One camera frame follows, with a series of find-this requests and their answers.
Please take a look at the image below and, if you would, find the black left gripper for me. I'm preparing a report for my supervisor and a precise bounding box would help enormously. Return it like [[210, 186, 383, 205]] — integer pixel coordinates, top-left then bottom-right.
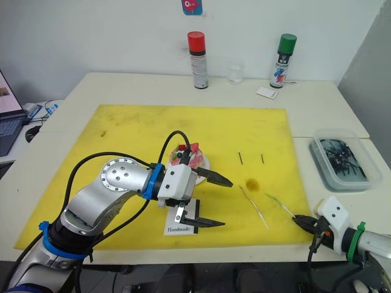
[[164, 167, 234, 230]]

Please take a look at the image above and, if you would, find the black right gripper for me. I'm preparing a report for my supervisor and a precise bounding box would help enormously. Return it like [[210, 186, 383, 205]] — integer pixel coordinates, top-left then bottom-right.
[[292, 214, 336, 247]]

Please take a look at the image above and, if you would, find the white Handmade matchbox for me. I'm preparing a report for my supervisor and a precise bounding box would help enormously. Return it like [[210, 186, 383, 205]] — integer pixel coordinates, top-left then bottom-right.
[[164, 198, 201, 236]]

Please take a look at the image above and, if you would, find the thin green candle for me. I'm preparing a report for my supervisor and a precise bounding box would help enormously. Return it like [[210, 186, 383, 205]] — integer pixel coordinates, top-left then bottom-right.
[[264, 192, 296, 217]]

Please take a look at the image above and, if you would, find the pink white toy cake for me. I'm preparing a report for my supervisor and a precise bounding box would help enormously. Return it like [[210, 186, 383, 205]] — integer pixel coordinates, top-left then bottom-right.
[[170, 141, 206, 172]]

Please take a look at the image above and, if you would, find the charred matches heap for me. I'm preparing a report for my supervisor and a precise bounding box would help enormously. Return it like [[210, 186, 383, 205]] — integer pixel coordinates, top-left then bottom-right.
[[320, 139, 366, 179]]

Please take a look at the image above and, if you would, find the clear plastic water container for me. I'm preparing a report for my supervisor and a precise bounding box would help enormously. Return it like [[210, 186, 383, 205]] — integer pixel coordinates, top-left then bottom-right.
[[308, 128, 384, 193]]

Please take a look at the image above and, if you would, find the yellow table mat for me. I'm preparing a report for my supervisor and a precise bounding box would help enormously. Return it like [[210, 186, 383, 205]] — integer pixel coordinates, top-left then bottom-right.
[[13, 104, 315, 251]]

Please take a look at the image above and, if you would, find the small white card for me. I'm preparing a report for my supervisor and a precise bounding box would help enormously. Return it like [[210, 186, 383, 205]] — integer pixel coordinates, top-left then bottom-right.
[[255, 86, 280, 100]]

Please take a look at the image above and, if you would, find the clear glass beaker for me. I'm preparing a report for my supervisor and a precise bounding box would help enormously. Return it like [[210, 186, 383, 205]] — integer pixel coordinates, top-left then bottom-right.
[[225, 60, 246, 85]]

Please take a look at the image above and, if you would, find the red cap spray can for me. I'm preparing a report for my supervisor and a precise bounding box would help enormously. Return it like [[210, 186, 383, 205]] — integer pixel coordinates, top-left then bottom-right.
[[187, 31, 210, 90]]

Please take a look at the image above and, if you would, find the green cap spray can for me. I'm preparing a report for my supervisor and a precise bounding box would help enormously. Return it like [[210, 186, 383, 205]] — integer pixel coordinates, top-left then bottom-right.
[[269, 33, 298, 90]]

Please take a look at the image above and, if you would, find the white box blue label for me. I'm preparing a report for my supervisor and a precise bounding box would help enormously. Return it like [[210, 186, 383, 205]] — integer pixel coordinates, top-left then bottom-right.
[[23, 102, 44, 122], [45, 99, 65, 116]]

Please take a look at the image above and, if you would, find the dark computer mouse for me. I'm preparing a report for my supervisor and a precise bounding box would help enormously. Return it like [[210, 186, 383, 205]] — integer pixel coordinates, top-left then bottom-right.
[[25, 125, 42, 143]]

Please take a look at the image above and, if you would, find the open laptop computer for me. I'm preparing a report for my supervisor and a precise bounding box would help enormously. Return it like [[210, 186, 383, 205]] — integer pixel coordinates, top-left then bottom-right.
[[0, 69, 28, 158]]

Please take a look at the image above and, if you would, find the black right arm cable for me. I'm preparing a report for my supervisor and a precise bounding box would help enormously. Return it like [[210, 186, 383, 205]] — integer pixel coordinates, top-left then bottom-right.
[[307, 218, 367, 293]]

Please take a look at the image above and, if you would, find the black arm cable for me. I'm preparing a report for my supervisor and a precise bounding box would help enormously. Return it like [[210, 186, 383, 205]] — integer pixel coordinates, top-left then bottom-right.
[[307, 218, 367, 293], [12, 130, 193, 293]]

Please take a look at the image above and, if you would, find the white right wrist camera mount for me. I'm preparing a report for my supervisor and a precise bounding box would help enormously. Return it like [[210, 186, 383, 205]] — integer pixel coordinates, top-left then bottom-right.
[[313, 195, 352, 256]]

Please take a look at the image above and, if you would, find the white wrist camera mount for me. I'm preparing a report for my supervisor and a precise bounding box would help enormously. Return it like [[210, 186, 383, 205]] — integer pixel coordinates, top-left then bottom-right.
[[158, 164, 199, 209], [313, 195, 352, 256]]

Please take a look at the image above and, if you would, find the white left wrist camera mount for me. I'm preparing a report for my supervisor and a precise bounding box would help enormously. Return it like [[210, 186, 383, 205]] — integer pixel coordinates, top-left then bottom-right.
[[158, 164, 199, 209]]

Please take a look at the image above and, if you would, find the green cable clamp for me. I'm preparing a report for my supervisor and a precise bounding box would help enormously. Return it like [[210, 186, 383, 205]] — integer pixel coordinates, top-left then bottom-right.
[[346, 222, 367, 264]]

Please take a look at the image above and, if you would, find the blue cable clamp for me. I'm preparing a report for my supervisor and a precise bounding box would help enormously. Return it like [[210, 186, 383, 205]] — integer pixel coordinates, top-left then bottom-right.
[[142, 164, 167, 201], [38, 221, 93, 261]]

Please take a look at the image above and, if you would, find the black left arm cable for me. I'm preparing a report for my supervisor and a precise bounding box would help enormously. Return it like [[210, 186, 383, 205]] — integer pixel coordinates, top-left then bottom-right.
[[12, 130, 193, 293]]

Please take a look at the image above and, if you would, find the blue pink wall sticker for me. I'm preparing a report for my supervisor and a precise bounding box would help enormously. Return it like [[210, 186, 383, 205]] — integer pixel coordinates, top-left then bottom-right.
[[182, 0, 204, 17]]

